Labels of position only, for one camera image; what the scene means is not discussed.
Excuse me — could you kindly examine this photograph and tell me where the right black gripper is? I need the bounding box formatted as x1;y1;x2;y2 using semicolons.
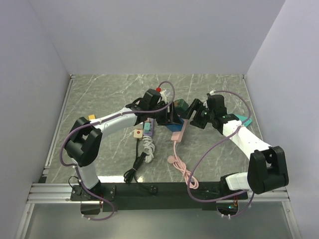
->
180;99;215;129

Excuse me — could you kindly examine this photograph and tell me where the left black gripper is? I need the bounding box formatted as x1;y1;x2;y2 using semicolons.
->
149;101;182;126

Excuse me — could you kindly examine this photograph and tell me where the dark green cube plug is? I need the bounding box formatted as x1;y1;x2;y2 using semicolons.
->
174;99;189;115

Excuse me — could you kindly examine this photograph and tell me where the pink power strip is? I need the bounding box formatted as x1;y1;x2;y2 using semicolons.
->
171;119;187;143

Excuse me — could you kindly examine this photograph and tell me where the teal power strip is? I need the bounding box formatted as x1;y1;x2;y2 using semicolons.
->
236;115;252;127

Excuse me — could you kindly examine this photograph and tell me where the pink cable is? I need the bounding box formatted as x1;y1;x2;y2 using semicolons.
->
168;141;199;189

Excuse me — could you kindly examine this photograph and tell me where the small yellow plug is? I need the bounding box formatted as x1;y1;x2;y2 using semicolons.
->
88;115;96;120

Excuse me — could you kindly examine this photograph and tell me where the blue cube adapter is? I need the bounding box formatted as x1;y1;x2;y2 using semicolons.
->
165;119;184;132

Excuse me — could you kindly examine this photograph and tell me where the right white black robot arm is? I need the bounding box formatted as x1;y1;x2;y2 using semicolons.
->
181;91;289;199

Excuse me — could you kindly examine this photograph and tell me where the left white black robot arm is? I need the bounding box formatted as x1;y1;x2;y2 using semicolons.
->
63;88;183;200

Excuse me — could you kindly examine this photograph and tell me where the purple power strip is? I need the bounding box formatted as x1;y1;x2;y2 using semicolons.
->
143;118;154;137

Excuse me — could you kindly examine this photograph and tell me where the beige power strip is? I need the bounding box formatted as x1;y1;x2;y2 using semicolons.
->
133;128;143;139

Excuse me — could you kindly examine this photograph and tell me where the black base bar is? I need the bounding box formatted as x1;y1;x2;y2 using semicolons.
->
70;181;250;212

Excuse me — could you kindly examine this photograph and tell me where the white coiled cable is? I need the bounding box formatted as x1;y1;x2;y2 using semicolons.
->
142;135;156;164

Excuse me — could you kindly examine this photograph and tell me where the black power cable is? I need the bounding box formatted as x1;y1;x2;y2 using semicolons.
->
123;139;159;195

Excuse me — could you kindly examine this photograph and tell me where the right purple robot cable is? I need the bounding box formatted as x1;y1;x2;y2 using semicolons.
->
186;90;255;220

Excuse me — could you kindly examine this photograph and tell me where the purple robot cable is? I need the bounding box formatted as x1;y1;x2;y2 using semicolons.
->
60;81;175;222
186;90;255;220

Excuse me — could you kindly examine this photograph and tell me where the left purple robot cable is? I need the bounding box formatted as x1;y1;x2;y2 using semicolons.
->
60;81;175;222

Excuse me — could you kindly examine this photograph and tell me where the aluminium rail frame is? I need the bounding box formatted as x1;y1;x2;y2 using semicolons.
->
26;74;290;204

